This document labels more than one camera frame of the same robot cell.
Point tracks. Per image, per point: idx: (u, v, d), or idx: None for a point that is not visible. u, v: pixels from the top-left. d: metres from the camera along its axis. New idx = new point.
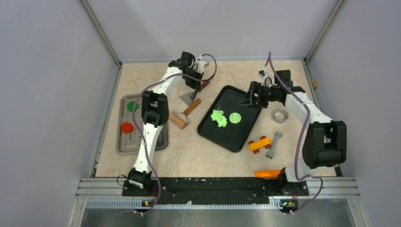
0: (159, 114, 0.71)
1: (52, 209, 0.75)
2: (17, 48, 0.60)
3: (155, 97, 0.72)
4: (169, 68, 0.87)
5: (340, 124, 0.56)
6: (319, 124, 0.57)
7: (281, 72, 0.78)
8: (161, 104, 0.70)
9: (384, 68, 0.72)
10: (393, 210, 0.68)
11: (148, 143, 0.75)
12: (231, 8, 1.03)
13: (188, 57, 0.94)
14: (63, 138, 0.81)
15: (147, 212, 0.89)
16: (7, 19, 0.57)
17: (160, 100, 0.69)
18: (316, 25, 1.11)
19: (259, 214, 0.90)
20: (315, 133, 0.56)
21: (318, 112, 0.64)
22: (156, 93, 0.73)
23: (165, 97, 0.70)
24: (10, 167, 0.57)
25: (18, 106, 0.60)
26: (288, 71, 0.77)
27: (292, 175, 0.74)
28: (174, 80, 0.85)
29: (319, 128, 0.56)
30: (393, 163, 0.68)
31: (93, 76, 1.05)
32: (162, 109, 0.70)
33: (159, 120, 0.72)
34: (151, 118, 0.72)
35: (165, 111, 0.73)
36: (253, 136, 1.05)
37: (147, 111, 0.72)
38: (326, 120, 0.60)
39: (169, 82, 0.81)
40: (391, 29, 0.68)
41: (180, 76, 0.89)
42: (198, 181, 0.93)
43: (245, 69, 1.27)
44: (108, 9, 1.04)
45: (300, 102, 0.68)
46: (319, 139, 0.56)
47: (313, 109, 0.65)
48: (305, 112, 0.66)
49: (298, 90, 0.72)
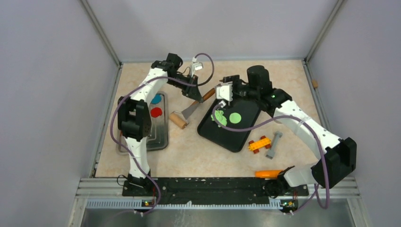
0: (138, 125, 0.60)
1: (52, 209, 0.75)
2: (18, 48, 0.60)
3: (134, 104, 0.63)
4: (152, 69, 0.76)
5: (349, 142, 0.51)
6: (332, 150, 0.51)
7: (260, 75, 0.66)
8: (140, 113, 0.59)
9: (384, 68, 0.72)
10: (393, 210, 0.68)
11: (136, 156, 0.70)
12: (231, 7, 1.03)
13: (174, 57, 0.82)
14: (64, 138, 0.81)
15: (147, 212, 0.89)
16: (8, 18, 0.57)
17: (137, 108, 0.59)
18: (316, 25, 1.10)
19: (259, 214, 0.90)
20: (332, 164, 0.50)
21: (323, 130, 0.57)
22: (135, 100, 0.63)
23: (143, 103, 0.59)
24: (10, 167, 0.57)
25: (19, 105, 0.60)
26: (265, 71, 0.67)
27: (294, 180, 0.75)
28: (158, 83, 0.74)
29: (335, 157, 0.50)
30: (394, 164, 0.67)
31: (93, 76, 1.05)
32: (141, 117, 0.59)
33: (139, 132, 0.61)
34: (130, 129, 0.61)
35: (146, 121, 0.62)
36: (253, 136, 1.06)
37: (124, 122, 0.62)
38: (334, 140, 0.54)
39: (151, 86, 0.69)
40: (391, 29, 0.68)
41: (165, 79, 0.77)
42: (198, 181, 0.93)
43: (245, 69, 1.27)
44: (108, 9, 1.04)
45: (298, 120, 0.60)
46: (337, 168, 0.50)
47: (316, 126, 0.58)
48: (307, 132, 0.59)
49: (284, 96, 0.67)
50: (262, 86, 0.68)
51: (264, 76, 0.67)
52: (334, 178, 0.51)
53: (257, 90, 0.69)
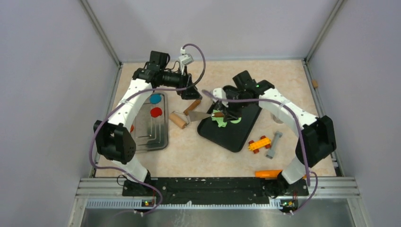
0: (120, 151, 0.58)
1: (52, 209, 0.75)
2: (18, 49, 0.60)
3: (112, 127, 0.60)
4: (133, 82, 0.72)
5: (326, 120, 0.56)
6: (309, 127, 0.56)
7: (239, 74, 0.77)
8: (120, 139, 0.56)
9: (384, 68, 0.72)
10: (393, 210, 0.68)
11: (130, 170, 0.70)
12: (230, 7, 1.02)
13: (160, 57, 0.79)
14: (63, 138, 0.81)
15: (147, 212, 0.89)
16: (7, 19, 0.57)
17: (116, 134, 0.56)
18: (316, 25, 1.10)
19: (259, 214, 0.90)
20: (309, 139, 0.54)
21: (301, 112, 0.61)
22: (112, 123, 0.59)
23: (122, 128, 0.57)
24: (10, 167, 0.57)
25: (18, 105, 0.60)
26: (246, 72, 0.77)
27: (292, 177, 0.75)
28: (139, 99, 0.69)
29: (311, 133, 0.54)
30: (394, 164, 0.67)
31: (92, 76, 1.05)
32: (121, 144, 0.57)
33: (123, 158, 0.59)
34: (112, 154, 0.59)
35: (128, 145, 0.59)
36: (253, 136, 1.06)
37: (103, 147, 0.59)
38: (311, 119, 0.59)
39: (131, 105, 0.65)
40: (391, 29, 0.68)
41: (150, 91, 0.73)
42: (198, 181, 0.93)
43: (244, 69, 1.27)
44: (108, 10, 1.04)
45: (278, 104, 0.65)
46: (315, 144, 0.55)
47: (294, 109, 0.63)
48: (286, 113, 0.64)
49: (267, 86, 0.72)
50: (244, 82, 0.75)
51: (246, 77, 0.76)
52: (314, 153, 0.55)
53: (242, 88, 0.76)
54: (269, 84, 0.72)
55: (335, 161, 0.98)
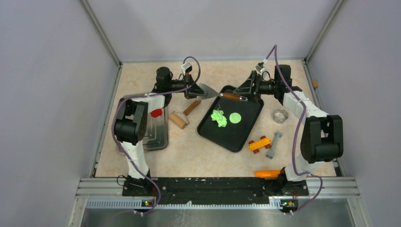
0: (134, 127, 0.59)
1: (52, 209, 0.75)
2: (17, 50, 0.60)
3: (133, 108, 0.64)
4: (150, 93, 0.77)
5: (336, 118, 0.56)
6: (316, 117, 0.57)
7: (282, 68, 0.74)
8: (141, 109, 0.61)
9: (384, 68, 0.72)
10: (392, 210, 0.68)
11: (134, 159, 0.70)
12: (230, 7, 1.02)
13: (164, 79, 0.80)
14: (63, 138, 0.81)
15: (147, 212, 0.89)
16: (7, 19, 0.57)
17: (139, 107, 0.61)
18: (317, 25, 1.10)
19: (259, 214, 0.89)
20: (311, 127, 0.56)
21: (315, 108, 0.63)
22: (135, 101, 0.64)
23: (144, 103, 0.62)
24: (10, 167, 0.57)
25: (18, 106, 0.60)
26: (289, 67, 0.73)
27: (292, 173, 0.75)
28: (157, 100, 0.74)
29: (316, 122, 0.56)
30: (395, 164, 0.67)
31: (93, 76, 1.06)
32: (140, 115, 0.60)
33: (134, 135, 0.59)
34: (125, 132, 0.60)
35: (142, 126, 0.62)
36: (253, 136, 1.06)
37: (119, 124, 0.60)
38: (321, 114, 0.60)
39: (152, 98, 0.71)
40: (391, 29, 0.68)
41: (161, 96, 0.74)
42: (198, 181, 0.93)
43: (271, 67, 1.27)
44: (108, 10, 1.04)
45: (297, 100, 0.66)
46: (316, 134, 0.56)
47: (310, 105, 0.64)
48: (299, 106, 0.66)
49: (296, 90, 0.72)
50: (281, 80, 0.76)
51: (285, 73, 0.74)
52: (313, 143, 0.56)
53: (279, 81, 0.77)
54: (299, 89, 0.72)
55: (335, 161, 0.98)
